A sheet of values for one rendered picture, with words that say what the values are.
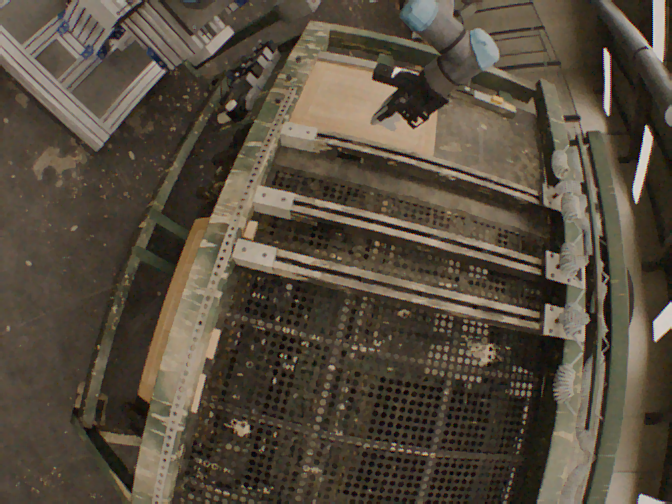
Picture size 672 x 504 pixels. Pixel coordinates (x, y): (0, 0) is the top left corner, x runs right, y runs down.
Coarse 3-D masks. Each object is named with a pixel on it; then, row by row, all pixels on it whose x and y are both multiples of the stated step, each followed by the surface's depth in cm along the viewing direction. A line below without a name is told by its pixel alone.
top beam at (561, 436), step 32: (544, 96) 132; (544, 128) 130; (544, 160) 128; (576, 288) 98; (576, 352) 90; (544, 384) 94; (576, 384) 86; (544, 416) 88; (544, 448) 81; (544, 480) 75
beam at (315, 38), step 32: (320, 32) 140; (288, 64) 130; (256, 128) 116; (224, 192) 106; (224, 224) 102; (192, 288) 94; (224, 288) 98; (192, 320) 91; (160, 384) 84; (192, 384) 85; (160, 416) 80; (160, 448) 77; (160, 480) 73
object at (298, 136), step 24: (288, 144) 118; (312, 144) 115; (336, 144) 113; (360, 144) 115; (384, 144) 114; (384, 168) 119; (408, 168) 115; (432, 168) 112; (456, 168) 113; (480, 192) 116; (504, 192) 112; (528, 192) 113; (552, 192) 110; (576, 192) 98
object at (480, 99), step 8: (320, 56) 134; (328, 56) 135; (336, 56) 135; (344, 56) 135; (344, 64) 135; (352, 64) 134; (360, 64) 134; (368, 64) 134; (376, 64) 135; (416, 72) 135; (456, 96) 136; (464, 96) 134; (472, 96) 133; (480, 96) 133; (488, 96) 134; (480, 104) 136; (488, 104) 134; (496, 104) 133; (504, 104) 133; (504, 112) 135; (512, 112) 133
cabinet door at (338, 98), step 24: (312, 72) 133; (336, 72) 134; (360, 72) 135; (312, 96) 127; (336, 96) 129; (360, 96) 129; (384, 96) 131; (312, 120) 123; (336, 120) 124; (360, 120) 125; (432, 120) 127; (408, 144) 122; (432, 144) 123
